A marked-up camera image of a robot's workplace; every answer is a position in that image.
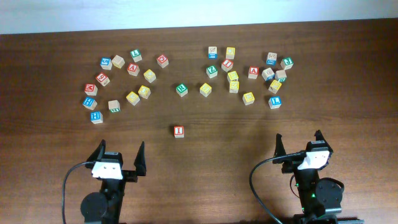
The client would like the blue-sided picture block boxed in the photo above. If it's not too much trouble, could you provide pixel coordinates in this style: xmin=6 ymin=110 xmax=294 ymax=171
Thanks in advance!
xmin=208 ymin=46 xmax=218 ymax=59

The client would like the yellow umbrella block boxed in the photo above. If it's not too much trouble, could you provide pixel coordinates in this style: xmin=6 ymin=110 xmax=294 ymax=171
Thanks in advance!
xmin=243 ymin=92 xmax=255 ymax=105

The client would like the yellow o block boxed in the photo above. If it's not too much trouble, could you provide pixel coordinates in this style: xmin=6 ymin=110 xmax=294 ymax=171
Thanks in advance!
xmin=200 ymin=83 xmax=212 ymax=97
xmin=138 ymin=85 xmax=151 ymax=99

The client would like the green J block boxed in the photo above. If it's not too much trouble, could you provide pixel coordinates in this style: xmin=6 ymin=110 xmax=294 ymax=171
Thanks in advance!
xmin=280 ymin=57 xmax=294 ymax=70

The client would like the green R block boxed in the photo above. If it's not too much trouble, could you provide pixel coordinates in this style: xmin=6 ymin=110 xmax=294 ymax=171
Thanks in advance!
xmin=176 ymin=83 xmax=188 ymax=97

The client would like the blue H block lower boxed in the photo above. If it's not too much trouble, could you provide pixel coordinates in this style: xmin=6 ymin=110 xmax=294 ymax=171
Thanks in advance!
xmin=90 ymin=111 xmax=103 ymax=124

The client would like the yellow G block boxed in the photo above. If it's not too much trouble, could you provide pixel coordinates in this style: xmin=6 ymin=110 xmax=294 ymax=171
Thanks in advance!
xmin=126 ymin=91 xmax=140 ymax=106

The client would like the red M block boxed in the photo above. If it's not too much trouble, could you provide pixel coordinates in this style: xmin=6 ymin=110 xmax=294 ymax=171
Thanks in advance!
xmin=84 ymin=83 xmax=98 ymax=96

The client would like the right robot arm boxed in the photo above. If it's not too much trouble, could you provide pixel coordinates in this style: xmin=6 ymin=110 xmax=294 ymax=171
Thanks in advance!
xmin=273 ymin=130 xmax=345 ymax=223

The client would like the green Z block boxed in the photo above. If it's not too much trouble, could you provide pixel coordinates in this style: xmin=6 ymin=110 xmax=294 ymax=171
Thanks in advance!
xmin=206 ymin=65 xmax=218 ymax=78

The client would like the yellow block middle lower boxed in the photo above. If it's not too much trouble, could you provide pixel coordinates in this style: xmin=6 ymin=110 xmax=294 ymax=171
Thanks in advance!
xmin=229 ymin=80 xmax=239 ymax=93

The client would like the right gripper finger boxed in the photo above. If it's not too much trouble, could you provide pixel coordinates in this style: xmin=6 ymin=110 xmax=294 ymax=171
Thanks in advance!
xmin=273 ymin=133 xmax=287 ymax=164
xmin=314 ymin=130 xmax=325 ymax=142

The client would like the blue X block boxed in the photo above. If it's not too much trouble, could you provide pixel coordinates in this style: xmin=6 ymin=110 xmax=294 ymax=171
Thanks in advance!
xmin=266 ymin=52 xmax=277 ymax=66

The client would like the green-sided wooden block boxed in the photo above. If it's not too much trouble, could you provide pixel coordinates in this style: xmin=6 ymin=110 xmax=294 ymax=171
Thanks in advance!
xmin=108 ymin=100 xmax=121 ymax=113

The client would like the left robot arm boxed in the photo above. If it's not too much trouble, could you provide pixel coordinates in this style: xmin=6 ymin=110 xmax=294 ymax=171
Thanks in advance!
xmin=80 ymin=139 xmax=147 ymax=223

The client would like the yellow block top row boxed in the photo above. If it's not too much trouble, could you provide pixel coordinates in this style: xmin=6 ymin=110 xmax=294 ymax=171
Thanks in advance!
xmin=226 ymin=47 xmax=236 ymax=60

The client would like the blue-sided wooden block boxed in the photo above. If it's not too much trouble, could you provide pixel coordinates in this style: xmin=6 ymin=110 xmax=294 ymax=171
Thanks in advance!
xmin=262 ymin=68 xmax=275 ymax=82

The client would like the yellow block middle upper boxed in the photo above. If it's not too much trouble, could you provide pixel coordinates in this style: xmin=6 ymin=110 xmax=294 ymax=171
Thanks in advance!
xmin=227 ymin=71 xmax=239 ymax=82

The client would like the red a block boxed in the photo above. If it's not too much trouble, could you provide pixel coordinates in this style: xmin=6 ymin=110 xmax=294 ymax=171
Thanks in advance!
xmin=127 ymin=63 xmax=140 ymax=77
xmin=248 ymin=66 xmax=259 ymax=79

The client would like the red i block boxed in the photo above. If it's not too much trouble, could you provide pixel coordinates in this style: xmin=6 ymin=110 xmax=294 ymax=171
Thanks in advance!
xmin=221 ymin=59 xmax=233 ymax=72
xmin=174 ymin=126 xmax=185 ymax=138

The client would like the yellow C block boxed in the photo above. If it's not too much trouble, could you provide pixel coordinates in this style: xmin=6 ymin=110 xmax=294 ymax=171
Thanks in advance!
xmin=144 ymin=69 xmax=156 ymax=83

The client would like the blue h block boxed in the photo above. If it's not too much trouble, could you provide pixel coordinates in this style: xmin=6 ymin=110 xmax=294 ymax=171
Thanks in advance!
xmin=90 ymin=111 xmax=103 ymax=124
xmin=82 ymin=96 xmax=97 ymax=110

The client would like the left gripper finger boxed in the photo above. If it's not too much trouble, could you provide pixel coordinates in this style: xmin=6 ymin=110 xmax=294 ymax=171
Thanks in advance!
xmin=134 ymin=141 xmax=147 ymax=176
xmin=86 ymin=139 xmax=106 ymax=169

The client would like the blue L block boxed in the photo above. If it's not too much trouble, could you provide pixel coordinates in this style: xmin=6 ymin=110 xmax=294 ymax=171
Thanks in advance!
xmin=269 ymin=96 xmax=282 ymax=110

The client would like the blue H block upper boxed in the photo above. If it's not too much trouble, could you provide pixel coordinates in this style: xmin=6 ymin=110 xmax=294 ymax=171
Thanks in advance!
xmin=82 ymin=96 xmax=97 ymax=110

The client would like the wooden yellow-sided K block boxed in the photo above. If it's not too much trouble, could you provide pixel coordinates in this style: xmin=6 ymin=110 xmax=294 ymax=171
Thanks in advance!
xmin=111 ymin=55 xmax=125 ymax=69

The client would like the yellow O block left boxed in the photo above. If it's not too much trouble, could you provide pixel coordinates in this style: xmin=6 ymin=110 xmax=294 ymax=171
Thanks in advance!
xmin=138 ymin=85 xmax=151 ymax=99

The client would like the red C block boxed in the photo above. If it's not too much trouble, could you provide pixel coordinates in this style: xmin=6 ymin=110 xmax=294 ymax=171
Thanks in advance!
xmin=156 ymin=54 xmax=169 ymax=68

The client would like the red 6 block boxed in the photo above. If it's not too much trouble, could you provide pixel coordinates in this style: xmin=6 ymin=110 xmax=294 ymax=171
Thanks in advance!
xmin=95 ymin=72 xmax=110 ymax=86

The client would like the green L block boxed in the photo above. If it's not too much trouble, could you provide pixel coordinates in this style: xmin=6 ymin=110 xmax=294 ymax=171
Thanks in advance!
xmin=130 ymin=49 xmax=142 ymax=62

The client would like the blue 5 block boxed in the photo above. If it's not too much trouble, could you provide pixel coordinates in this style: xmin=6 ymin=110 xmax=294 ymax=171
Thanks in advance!
xmin=100 ymin=57 xmax=113 ymax=70

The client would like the yellow block right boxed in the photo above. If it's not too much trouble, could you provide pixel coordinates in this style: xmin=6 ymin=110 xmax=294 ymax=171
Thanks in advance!
xmin=269 ymin=80 xmax=282 ymax=94

